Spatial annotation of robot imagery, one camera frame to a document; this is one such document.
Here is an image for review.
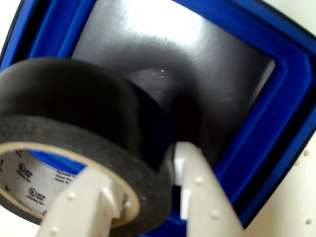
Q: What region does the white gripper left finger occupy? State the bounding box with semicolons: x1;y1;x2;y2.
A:
36;165;124;237

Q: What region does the black tape roll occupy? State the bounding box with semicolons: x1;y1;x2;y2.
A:
0;58;174;236

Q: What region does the blue square plastic box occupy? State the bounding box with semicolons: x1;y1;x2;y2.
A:
0;0;316;230

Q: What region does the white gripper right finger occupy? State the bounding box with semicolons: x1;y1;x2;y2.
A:
164;141;245;237

